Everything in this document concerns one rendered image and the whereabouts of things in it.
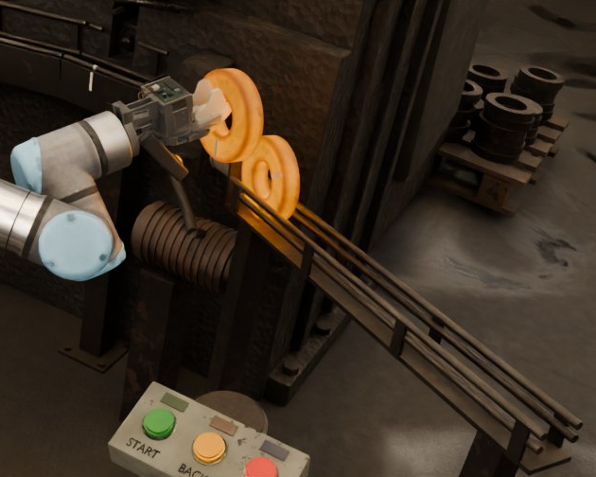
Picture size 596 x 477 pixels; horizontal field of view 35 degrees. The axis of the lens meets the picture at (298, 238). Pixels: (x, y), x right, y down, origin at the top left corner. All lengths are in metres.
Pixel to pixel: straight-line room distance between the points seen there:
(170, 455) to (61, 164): 0.45
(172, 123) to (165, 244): 0.41
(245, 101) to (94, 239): 0.39
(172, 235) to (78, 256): 0.58
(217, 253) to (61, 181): 0.47
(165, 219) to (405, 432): 0.83
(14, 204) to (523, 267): 2.15
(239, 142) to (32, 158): 0.34
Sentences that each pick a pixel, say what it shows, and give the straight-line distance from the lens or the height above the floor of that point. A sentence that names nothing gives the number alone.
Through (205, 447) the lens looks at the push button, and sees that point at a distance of 1.22.
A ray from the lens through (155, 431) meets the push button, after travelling 1.24.
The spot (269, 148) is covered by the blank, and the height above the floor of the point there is 0.77.
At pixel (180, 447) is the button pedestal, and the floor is 0.59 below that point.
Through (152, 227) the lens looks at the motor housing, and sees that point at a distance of 1.83.
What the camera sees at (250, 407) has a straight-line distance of 1.43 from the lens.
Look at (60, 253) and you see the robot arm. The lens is 1.25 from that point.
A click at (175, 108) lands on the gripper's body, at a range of 1.47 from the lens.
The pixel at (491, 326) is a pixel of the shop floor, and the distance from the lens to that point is 2.78.
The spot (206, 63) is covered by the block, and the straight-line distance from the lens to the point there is 1.84.
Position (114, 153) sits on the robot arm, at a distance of 1.43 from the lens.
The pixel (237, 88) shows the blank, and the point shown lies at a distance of 1.52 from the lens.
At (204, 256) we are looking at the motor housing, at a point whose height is 0.50.
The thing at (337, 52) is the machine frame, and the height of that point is 0.87.
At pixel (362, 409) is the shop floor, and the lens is 2.31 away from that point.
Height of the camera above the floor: 1.45
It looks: 30 degrees down
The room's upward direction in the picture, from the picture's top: 14 degrees clockwise
